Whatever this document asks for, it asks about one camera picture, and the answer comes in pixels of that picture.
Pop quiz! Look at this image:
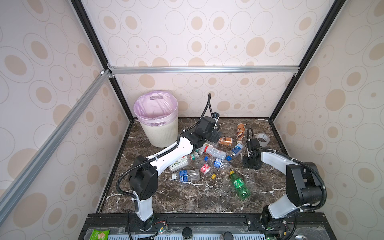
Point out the horizontal aluminium frame bar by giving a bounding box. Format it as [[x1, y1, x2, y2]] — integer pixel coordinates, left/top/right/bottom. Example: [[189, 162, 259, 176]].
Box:
[[110, 66, 300, 75]]

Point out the white bin with purple bag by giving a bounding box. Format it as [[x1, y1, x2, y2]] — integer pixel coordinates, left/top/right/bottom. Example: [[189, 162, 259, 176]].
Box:
[[134, 91, 179, 148]]

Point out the clear bottle blue label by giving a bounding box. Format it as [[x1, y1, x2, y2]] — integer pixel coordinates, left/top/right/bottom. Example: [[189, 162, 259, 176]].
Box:
[[172, 169, 200, 183]]

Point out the brown coffee bottle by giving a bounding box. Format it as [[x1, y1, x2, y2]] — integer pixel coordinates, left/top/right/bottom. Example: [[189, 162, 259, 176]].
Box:
[[236, 123, 245, 142], [219, 137, 234, 146]]

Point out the blue label water bottle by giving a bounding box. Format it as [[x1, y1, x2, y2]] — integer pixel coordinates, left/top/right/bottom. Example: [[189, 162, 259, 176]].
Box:
[[226, 142, 244, 161]]

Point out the crushed bottle red label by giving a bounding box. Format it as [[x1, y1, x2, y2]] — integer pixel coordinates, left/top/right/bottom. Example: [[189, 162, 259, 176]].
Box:
[[194, 159, 212, 175]]

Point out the brown coffee bottle lying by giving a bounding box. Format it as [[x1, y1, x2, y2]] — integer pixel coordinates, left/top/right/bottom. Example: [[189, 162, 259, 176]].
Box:
[[219, 137, 234, 146]]

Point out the small bottle blue cap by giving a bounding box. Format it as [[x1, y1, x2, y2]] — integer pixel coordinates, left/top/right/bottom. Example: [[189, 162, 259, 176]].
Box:
[[204, 156, 230, 169]]

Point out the clear tape roll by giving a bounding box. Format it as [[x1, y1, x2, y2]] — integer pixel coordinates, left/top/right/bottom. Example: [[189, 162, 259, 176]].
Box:
[[256, 133, 270, 148]]

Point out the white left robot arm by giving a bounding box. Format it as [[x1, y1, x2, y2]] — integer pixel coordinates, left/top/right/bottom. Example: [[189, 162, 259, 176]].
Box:
[[116, 94, 222, 231]]

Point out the green snack packet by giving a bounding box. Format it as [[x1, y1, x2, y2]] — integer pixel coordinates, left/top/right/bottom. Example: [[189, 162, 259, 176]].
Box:
[[90, 230, 110, 240]]

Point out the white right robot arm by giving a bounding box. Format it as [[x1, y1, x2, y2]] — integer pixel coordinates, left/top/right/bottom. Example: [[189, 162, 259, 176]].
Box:
[[243, 128, 327, 229]]

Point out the white bottle red cap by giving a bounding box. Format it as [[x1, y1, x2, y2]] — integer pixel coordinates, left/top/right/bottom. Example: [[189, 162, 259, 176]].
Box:
[[197, 145, 227, 160]]

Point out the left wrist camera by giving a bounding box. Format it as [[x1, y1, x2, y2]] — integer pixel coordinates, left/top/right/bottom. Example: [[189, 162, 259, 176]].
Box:
[[212, 112, 220, 122]]

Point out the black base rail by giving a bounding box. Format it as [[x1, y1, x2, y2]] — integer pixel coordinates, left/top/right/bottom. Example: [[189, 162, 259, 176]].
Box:
[[78, 213, 336, 240]]

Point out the green plastic bottle yellow cap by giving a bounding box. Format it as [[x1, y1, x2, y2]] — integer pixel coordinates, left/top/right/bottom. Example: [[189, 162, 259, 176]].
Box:
[[230, 171, 251, 200]]

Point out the white bottle green leaf label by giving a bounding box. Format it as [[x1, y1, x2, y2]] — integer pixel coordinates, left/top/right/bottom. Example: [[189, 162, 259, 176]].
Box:
[[169, 152, 199, 172]]

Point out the left aluminium frame bar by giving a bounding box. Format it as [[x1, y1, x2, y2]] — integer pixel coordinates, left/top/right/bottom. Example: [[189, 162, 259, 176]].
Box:
[[1, 69, 112, 224]]

